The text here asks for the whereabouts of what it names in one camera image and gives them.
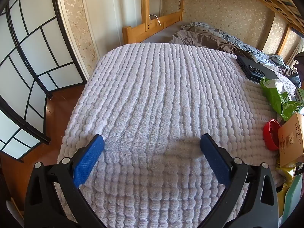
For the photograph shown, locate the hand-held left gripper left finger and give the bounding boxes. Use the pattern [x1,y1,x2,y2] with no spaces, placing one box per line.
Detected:
[24,134,106,228]

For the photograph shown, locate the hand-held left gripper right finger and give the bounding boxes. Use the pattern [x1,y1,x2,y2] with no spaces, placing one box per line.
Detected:
[199,133,279,228]

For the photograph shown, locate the yellow snack packet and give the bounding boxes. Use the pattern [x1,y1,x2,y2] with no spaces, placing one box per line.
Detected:
[275,161,304,219]

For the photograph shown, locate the tan cardboard box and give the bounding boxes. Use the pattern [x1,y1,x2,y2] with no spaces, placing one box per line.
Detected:
[277,113,304,168]

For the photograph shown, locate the teal box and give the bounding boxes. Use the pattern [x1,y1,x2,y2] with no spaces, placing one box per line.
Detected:
[283,173,303,221]

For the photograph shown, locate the red lid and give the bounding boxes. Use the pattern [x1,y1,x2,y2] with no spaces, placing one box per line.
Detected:
[263,120,281,150]

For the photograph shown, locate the green snack bag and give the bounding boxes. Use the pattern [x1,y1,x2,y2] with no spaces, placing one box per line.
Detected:
[260,77,302,121]

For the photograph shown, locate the white quilted blanket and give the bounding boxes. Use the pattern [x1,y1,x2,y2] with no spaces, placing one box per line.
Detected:
[57,42,297,228]

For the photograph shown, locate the black flat case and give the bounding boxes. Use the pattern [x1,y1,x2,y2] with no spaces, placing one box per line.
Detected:
[236,55,281,83]

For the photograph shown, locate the brown duvet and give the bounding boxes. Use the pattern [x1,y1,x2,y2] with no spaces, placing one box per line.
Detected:
[171,25,295,76]

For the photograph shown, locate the black framed folding screen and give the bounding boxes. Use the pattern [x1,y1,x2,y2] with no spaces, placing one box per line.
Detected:
[0,0,87,163]

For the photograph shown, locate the grey bed sheet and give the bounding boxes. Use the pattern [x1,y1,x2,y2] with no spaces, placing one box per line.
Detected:
[142,21,188,44]

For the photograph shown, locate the white wardrobe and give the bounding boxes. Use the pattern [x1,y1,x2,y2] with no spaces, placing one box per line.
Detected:
[81,0,143,60]

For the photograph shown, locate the wooden bunk bed frame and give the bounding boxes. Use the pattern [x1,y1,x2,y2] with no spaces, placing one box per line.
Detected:
[122,0,304,62]

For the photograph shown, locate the white cable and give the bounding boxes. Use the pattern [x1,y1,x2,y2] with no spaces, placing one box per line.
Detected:
[149,14,163,26]

